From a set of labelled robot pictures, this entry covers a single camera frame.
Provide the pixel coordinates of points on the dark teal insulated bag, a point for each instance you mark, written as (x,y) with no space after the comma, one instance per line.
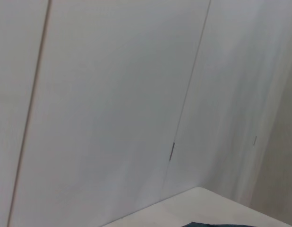
(207,224)

